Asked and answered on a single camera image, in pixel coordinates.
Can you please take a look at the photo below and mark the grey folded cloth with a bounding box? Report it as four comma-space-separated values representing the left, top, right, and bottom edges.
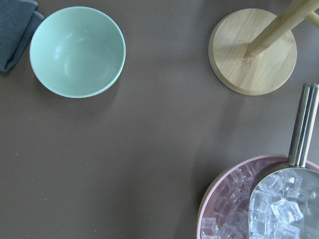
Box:
0, 0, 44, 72

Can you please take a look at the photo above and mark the steel ice scoop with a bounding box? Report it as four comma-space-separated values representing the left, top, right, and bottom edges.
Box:
248, 84, 319, 239

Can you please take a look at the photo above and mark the wooden stand with base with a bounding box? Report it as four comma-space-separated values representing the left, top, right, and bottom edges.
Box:
208, 0, 319, 96

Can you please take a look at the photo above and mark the pink bowl with ice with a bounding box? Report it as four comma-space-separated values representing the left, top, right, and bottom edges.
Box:
196, 155, 319, 239

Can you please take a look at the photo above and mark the mint green bowl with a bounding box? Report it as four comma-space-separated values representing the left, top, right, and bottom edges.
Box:
29, 6, 126, 98

